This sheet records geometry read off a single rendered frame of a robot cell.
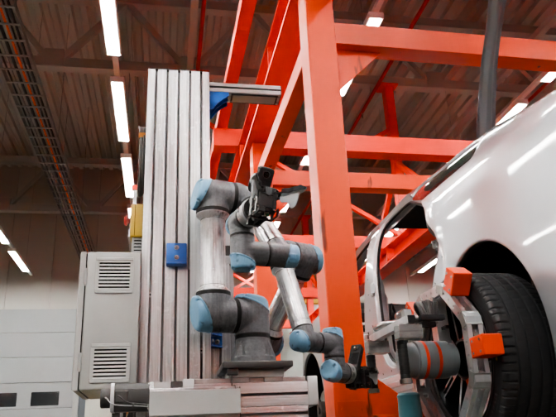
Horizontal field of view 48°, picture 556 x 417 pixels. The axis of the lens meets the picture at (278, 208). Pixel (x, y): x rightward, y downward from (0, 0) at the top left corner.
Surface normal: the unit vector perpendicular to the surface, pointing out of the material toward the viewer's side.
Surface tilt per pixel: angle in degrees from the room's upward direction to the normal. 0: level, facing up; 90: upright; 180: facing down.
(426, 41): 90
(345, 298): 90
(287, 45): 180
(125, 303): 90
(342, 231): 90
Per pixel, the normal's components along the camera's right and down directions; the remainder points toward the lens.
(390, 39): 0.18, -0.36
